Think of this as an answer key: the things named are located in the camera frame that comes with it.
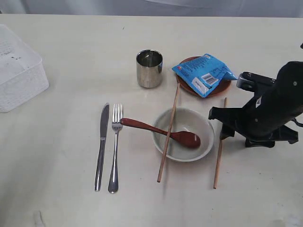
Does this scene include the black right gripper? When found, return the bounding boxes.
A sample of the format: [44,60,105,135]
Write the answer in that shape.
[208,107,298,148]

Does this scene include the brown wooden chopsticks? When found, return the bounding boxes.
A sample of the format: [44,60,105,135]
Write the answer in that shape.
[213,97,228,189]

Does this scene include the brown wooden spoon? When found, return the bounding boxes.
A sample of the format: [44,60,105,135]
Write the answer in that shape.
[120,118,201,148]

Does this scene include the speckled grey ceramic bowl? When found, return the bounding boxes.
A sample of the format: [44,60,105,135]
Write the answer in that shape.
[152,107,214,162]

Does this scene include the blue snack packet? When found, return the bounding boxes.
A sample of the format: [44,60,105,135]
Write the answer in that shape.
[172,53,237,98]

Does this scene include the brown plate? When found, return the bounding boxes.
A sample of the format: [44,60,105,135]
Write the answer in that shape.
[175,56,232,98]

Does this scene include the steel cup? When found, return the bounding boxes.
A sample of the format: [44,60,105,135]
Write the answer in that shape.
[136,50,163,88]

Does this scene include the silver fork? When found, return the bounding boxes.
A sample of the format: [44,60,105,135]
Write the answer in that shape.
[108,104,124,193]

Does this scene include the silver table knife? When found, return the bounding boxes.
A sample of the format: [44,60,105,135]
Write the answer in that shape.
[94,103,110,192]

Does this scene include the white perforated plastic basket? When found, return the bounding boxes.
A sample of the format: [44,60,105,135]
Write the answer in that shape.
[0,24,49,113]

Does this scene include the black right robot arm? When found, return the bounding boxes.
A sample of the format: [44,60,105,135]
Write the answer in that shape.
[208,61,303,148]

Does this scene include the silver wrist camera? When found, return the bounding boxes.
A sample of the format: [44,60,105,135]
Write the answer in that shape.
[236,72,276,92]

